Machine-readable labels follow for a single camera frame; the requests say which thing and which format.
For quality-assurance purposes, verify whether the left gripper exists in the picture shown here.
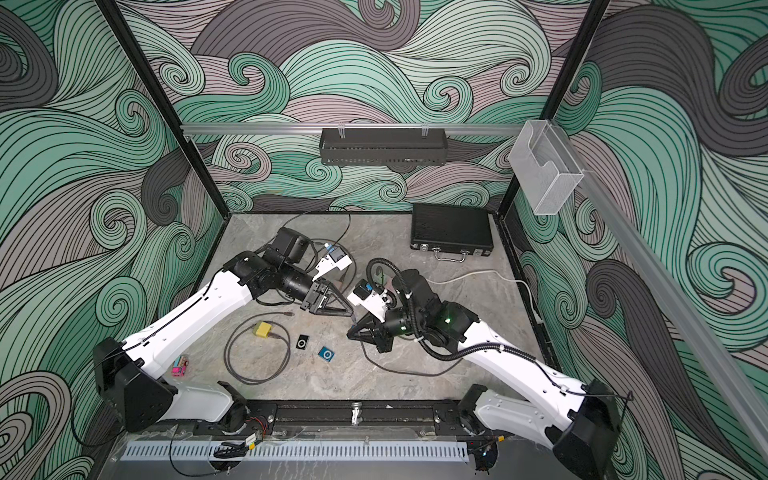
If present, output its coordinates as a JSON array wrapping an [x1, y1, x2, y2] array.
[[277, 267, 353, 319]]

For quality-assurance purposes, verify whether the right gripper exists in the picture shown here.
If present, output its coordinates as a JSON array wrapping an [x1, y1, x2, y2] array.
[[348, 307, 427, 353]]

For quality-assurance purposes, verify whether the black mp3 player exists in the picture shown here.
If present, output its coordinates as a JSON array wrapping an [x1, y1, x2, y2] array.
[[296, 334, 309, 350]]

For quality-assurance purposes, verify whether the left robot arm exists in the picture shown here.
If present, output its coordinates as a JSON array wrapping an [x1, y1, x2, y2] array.
[[93, 228, 353, 434]]

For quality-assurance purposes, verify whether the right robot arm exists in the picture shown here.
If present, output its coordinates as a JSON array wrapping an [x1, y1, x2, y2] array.
[[347, 269, 630, 479]]

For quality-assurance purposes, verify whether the blue mp3 player near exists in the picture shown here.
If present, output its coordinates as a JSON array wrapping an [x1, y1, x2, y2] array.
[[318, 347, 335, 362]]

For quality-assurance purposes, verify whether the yellow charger adapter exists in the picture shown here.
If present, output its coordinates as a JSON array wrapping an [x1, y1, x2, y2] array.
[[252, 322, 273, 338]]

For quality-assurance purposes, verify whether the black hard case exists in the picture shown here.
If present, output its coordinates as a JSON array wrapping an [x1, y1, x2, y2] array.
[[409, 204, 494, 262]]

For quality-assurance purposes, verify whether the pink toy car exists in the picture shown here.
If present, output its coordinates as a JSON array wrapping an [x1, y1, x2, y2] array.
[[171, 355, 188, 377]]

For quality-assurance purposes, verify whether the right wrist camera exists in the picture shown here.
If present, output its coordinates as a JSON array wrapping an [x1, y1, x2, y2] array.
[[347, 279, 389, 323]]

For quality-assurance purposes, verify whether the grey cable of pink charger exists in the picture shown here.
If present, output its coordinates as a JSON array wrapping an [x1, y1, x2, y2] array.
[[272, 238, 359, 301]]

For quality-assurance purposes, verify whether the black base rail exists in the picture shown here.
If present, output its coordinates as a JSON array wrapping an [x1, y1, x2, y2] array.
[[119, 398, 595, 428]]

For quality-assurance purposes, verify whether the black wall shelf tray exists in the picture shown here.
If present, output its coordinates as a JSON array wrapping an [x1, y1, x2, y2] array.
[[319, 127, 448, 167]]

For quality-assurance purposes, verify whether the white power strip cord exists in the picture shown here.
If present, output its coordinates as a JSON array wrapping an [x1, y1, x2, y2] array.
[[425, 268, 544, 325]]

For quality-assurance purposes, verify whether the aluminium rail back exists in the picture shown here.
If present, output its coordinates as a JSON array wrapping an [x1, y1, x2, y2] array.
[[180, 121, 523, 137]]

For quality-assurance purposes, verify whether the aluminium rail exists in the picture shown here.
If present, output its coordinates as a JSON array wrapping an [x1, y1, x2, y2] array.
[[552, 124, 767, 460], [180, 121, 523, 137]]

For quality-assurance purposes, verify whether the clear acrylic wall holder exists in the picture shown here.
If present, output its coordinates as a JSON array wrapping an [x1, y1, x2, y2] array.
[[507, 120, 584, 216]]

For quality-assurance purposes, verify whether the aluminium rail right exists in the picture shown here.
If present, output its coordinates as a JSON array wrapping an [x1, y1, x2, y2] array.
[[552, 124, 767, 460]]

